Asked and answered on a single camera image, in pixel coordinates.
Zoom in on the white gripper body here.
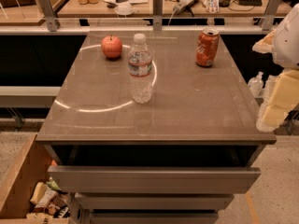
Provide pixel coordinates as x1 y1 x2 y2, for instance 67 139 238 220
264 69 299 111

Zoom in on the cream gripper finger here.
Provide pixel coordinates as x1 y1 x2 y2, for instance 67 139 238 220
252 30 275 54
256 105 288 132

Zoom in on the red coke can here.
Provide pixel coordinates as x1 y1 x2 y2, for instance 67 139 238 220
196 28 220 67

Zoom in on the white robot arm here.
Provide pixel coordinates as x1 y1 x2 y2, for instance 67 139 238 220
252 4 299 132

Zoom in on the left hand sanitizer bottle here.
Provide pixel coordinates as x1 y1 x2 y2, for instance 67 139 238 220
248 72 263 97

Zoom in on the patterned white mug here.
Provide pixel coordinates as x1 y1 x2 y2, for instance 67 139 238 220
206 0 219 13

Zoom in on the white power strip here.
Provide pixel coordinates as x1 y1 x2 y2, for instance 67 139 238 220
173 0 199 14

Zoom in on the grey drawer cabinet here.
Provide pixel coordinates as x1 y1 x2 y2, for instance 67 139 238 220
36 31 276 224

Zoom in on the clear plastic water bottle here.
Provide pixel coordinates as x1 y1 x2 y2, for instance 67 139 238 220
127 33 152 104

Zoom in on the white bowl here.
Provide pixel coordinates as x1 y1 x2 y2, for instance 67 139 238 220
114 5 135 16

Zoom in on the bottom grey drawer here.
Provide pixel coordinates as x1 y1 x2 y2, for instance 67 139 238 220
91 212 218 224

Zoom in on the grey drawer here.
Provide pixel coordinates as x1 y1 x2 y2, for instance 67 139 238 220
75 193 234 211
91 212 218 224
49 165 261 194

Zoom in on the red apple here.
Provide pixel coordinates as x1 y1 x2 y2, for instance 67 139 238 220
101 35 122 59

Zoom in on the wooden desk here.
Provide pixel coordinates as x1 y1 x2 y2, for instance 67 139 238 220
57 0 293 19

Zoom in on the middle grey drawer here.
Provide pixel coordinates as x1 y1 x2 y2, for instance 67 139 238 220
75 193 234 211

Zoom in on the top grey drawer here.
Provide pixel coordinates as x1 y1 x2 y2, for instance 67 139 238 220
49 165 261 194

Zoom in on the wooden snack box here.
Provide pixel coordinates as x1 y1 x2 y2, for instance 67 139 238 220
0 133 71 224

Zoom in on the right metal bracket post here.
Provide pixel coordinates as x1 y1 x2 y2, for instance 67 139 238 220
260 0 281 31

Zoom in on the metal bracket post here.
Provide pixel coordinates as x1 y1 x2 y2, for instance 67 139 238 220
38 0 59 32
152 0 163 31
260 0 281 31

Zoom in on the middle metal bracket post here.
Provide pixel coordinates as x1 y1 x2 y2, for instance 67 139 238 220
152 0 163 31

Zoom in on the left metal bracket post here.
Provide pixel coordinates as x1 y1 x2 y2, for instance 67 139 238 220
38 0 59 32

